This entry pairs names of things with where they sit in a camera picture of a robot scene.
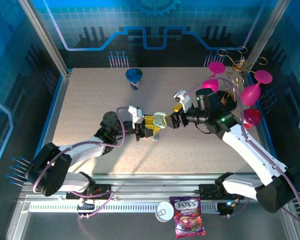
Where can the pale green earbud charging case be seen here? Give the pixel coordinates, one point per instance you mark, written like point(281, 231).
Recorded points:
point(160, 120)

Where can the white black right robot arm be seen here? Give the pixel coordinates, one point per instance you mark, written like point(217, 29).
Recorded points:
point(252, 152)

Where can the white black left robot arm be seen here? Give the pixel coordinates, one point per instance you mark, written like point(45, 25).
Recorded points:
point(85, 151)

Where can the red strawberry yogurt cup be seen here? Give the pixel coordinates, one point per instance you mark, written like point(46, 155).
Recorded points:
point(252, 116)

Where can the blue blackberry yogurt cup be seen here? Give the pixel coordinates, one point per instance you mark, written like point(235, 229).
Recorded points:
point(134, 75)

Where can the pink wine glass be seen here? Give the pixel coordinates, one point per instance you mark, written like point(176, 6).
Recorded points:
point(250, 95)
point(216, 67)

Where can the white pull-tab can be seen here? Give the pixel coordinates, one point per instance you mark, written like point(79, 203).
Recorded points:
point(165, 212)

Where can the purple berry candy bag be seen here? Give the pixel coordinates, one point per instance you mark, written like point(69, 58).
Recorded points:
point(187, 217)

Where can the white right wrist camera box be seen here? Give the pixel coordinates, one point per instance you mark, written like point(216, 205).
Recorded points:
point(183, 98)

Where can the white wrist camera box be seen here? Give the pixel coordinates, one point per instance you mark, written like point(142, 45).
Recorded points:
point(183, 98)
point(136, 113)

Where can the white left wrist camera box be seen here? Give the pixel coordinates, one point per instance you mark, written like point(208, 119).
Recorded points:
point(136, 113)

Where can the aluminium mounting rail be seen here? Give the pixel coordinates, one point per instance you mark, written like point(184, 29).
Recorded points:
point(152, 185)

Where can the aluminium frame post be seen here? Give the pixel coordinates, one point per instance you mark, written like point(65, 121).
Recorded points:
point(47, 42)
point(267, 32)

